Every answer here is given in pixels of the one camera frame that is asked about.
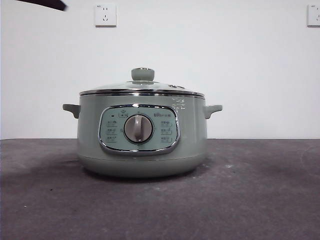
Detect glass lid with green knob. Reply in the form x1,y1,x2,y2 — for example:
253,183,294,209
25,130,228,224
79,67,205,97

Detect pale green electric pot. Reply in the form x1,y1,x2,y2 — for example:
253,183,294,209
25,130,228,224
62,94,223,179

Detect white wall socket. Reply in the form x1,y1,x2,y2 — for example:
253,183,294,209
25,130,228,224
94,4,118,28
306,4,320,28

